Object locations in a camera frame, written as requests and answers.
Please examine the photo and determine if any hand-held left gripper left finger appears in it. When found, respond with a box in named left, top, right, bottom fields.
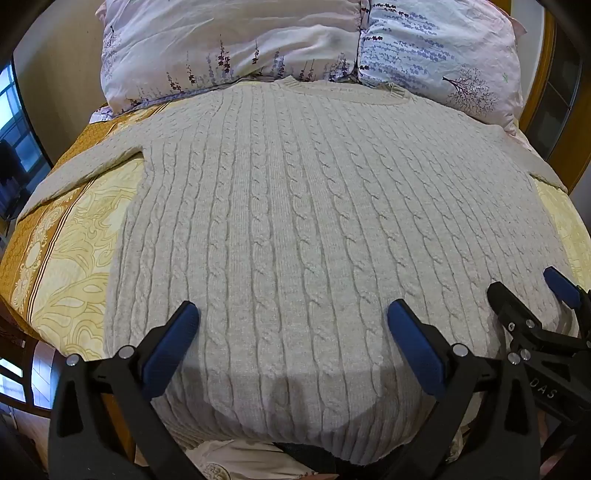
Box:
left=50, top=301, right=218, bottom=480

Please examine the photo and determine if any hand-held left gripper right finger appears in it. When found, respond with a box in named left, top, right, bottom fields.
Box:
left=387, top=299, right=541, bottom=480

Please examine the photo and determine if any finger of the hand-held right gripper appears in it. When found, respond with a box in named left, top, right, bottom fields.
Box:
left=543, top=267, right=591, bottom=319
left=488, top=281, right=544, bottom=343

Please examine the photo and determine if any cream cable-knit sweater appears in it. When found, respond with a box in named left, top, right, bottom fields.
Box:
left=18, top=76, right=578, bottom=464

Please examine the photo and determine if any white patterned cloth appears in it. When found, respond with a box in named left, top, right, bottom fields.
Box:
left=182, top=438, right=317, bottom=480

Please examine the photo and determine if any yellow patterned bed sheet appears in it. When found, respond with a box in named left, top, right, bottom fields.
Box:
left=0, top=99, right=591, bottom=480

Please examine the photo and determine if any wooden chair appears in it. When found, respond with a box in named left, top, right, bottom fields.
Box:
left=0, top=300, right=63, bottom=416

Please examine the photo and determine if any window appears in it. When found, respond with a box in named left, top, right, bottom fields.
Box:
left=0, top=60, right=49, bottom=220

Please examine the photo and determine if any blue floral pillow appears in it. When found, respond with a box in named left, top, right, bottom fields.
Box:
left=358, top=0, right=528, bottom=137

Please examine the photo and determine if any white floral pillow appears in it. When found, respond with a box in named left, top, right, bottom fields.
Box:
left=95, top=0, right=370, bottom=114

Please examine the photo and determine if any wooden bed frame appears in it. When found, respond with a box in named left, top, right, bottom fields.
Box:
left=519, top=0, right=591, bottom=195

